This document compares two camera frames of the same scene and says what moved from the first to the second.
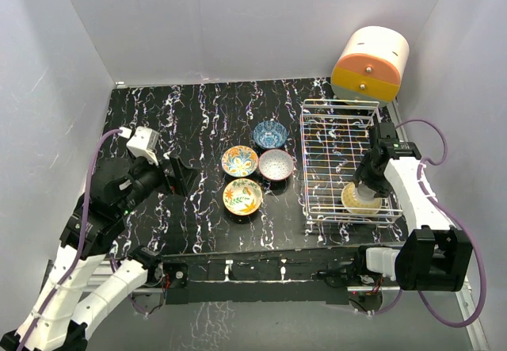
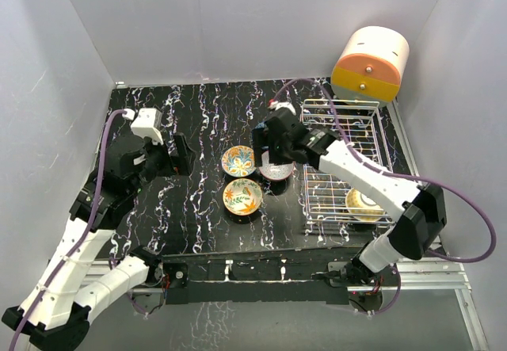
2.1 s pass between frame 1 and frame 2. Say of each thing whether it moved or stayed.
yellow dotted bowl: moved
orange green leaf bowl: stayed
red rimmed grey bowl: stayed
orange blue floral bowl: stayed
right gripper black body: moved
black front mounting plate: stayed
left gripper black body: moved
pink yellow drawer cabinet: stayed
